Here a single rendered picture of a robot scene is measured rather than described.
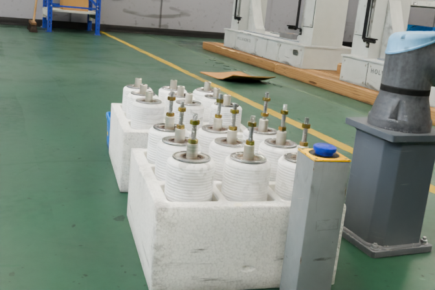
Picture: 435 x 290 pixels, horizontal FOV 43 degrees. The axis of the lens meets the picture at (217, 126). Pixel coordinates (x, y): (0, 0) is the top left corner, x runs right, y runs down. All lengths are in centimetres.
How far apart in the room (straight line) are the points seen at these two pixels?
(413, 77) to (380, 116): 12
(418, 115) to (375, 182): 18
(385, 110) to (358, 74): 251
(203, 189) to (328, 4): 359
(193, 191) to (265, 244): 18
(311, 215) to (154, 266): 31
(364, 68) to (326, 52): 82
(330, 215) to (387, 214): 41
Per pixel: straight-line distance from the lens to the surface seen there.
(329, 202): 98
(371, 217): 139
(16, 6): 741
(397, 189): 137
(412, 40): 135
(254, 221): 109
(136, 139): 156
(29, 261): 123
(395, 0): 400
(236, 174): 109
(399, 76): 135
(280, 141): 126
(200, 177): 106
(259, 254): 112
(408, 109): 136
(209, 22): 797
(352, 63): 393
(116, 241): 131
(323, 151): 96
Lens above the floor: 56
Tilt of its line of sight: 13 degrees down
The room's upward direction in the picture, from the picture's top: 6 degrees clockwise
